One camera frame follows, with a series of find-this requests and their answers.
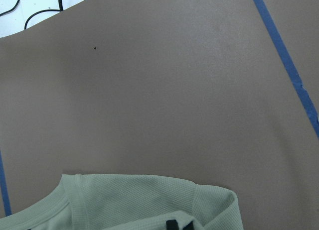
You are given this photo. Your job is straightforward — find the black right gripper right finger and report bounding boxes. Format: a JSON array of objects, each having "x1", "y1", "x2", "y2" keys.
[{"x1": 184, "y1": 221, "x2": 194, "y2": 230}]

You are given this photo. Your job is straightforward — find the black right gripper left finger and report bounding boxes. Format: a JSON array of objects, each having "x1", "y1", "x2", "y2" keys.
[{"x1": 166, "y1": 220, "x2": 178, "y2": 230}]

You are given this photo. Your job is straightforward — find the olive green long-sleeve shirt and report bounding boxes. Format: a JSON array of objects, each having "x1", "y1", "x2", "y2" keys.
[{"x1": 0, "y1": 174, "x2": 243, "y2": 230}]

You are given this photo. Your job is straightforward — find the black cables at table edge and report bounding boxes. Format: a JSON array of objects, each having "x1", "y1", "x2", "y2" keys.
[{"x1": 0, "y1": 0, "x2": 65, "y2": 30}]

